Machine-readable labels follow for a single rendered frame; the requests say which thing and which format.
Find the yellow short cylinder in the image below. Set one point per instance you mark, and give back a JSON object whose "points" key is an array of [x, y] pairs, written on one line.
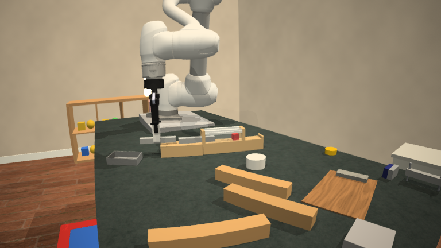
{"points": [[330, 151]]}

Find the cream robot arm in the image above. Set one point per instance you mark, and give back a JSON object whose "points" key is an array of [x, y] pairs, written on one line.
{"points": [[194, 42]]}

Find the grey bar with cross pins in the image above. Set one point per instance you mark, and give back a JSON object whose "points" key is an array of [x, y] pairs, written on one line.
{"points": [[423, 176]]}

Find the cream short cylinder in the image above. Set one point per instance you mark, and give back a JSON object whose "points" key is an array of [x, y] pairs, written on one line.
{"points": [[255, 161]]}

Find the white square stick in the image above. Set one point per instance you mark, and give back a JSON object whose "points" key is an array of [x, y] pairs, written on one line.
{"points": [[149, 140], [188, 140]]}

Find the wooden clipboard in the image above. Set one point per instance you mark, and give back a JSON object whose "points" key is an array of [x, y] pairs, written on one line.
{"points": [[343, 192]]}

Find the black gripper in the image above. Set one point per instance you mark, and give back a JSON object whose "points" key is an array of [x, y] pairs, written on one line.
{"points": [[153, 85]]}

